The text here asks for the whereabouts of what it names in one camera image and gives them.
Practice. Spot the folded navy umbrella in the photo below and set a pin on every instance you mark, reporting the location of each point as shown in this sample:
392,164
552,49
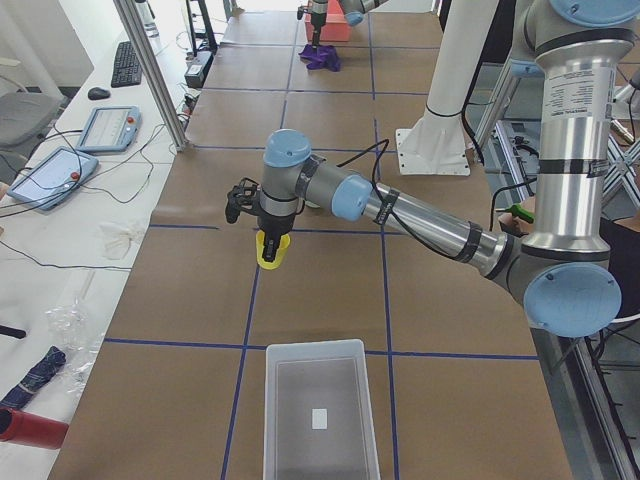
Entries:
35,379

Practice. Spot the crumpled white tissue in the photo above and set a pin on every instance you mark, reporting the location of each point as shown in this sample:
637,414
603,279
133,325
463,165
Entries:
117,238

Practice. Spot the purple microfiber cloth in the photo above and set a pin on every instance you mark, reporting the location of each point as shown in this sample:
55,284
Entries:
321,57

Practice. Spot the yellow plastic cup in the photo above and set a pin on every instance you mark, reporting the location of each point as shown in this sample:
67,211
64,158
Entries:
268,255

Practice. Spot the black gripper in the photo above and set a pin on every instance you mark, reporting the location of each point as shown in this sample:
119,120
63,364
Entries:
317,17
274,224

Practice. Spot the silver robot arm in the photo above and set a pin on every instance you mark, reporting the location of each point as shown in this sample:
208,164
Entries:
559,272
353,11

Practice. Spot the white camera mast stand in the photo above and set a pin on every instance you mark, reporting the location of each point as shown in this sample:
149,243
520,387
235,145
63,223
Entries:
435,145

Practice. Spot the near blue teach pendant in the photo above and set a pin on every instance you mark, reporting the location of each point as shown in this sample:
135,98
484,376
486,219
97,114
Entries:
53,179

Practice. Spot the black keyboard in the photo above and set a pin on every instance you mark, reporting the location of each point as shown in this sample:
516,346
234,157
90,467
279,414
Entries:
127,69

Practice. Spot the blue teach pendant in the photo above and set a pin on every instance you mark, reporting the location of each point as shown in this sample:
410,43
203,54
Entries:
109,130
53,179

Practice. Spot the far blue teach pendant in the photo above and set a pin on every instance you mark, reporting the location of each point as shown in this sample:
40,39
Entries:
109,130

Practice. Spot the pink plastic bin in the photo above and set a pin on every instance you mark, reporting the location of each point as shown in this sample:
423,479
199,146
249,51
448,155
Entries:
336,28

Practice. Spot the black mini computer box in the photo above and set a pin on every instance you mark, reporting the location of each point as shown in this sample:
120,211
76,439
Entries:
198,68

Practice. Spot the aluminium frame post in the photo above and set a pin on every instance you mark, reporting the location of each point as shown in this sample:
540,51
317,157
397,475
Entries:
134,28

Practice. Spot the translucent white plastic bin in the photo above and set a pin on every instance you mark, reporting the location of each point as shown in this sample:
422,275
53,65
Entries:
318,421

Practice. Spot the grey office chair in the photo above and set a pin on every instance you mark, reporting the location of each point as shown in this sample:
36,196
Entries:
25,120

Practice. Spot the crumpled clear plastic wrap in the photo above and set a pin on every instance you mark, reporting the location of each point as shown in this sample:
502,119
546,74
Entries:
72,333

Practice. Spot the black computer mouse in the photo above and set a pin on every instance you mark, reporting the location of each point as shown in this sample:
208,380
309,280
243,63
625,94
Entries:
97,93

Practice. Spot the red water bottle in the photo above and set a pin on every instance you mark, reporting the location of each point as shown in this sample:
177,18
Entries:
24,428

